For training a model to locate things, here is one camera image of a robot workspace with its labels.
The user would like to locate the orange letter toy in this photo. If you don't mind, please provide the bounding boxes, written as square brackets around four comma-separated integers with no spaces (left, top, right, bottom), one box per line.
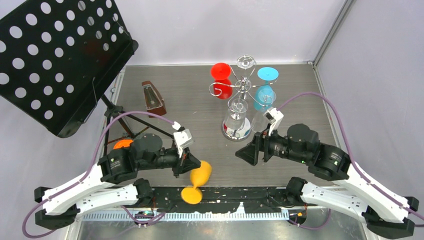
[113,139,134,150]

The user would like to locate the brown wooden metronome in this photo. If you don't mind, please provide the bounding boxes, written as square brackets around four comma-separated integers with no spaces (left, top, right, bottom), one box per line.
[141,81,167,116]

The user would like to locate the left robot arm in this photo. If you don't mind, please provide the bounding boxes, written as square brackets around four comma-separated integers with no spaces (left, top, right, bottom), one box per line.
[34,133,201,230]

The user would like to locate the red wine glass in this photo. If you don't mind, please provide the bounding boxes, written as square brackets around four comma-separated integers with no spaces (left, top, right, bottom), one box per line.
[210,62,233,100]

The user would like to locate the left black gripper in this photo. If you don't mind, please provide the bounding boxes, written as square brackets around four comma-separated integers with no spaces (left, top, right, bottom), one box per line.
[138,144,202,177]

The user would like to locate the clear wine glass right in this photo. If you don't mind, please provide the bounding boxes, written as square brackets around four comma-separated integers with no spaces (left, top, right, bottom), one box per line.
[251,87,276,133]

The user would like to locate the black perforated music stand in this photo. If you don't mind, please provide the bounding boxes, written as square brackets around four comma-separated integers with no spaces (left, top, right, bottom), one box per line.
[0,0,177,159]

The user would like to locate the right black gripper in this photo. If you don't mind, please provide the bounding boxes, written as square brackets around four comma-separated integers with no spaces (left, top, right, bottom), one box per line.
[234,122,308,165]

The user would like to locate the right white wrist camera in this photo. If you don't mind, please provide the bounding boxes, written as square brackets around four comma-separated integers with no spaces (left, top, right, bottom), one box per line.
[264,107,284,136]

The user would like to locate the clear wine glass front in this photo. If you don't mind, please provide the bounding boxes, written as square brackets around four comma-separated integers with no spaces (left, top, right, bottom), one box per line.
[223,98,248,130]

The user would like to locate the clear wine glass back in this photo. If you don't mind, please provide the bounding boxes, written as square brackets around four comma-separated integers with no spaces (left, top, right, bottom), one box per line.
[236,54,257,80]

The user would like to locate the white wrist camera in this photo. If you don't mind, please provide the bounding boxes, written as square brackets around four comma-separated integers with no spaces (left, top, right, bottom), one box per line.
[264,107,284,136]
[173,127,194,158]

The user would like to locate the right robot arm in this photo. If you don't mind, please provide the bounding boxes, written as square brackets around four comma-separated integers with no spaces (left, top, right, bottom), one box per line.
[235,123,419,240]

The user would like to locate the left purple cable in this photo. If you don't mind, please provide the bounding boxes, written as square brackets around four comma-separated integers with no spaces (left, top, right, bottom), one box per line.
[21,111,181,239]

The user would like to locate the chrome wine glass rack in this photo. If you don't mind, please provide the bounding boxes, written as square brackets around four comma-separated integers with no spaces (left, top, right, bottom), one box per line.
[208,62,269,142]

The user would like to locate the blue wine glass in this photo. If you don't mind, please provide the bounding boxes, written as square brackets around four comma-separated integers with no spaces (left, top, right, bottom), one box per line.
[253,66,279,111]

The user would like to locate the yellow wine glass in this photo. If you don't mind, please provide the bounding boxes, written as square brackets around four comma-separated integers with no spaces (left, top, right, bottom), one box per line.
[180,160,212,205]

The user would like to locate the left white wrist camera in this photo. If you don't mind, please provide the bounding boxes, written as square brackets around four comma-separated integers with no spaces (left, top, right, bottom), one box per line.
[173,127,194,158]

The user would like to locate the clear wine glass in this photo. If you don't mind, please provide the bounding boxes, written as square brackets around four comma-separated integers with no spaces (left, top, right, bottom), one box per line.
[223,98,248,130]
[251,87,276,133]
[236,54,257,80]

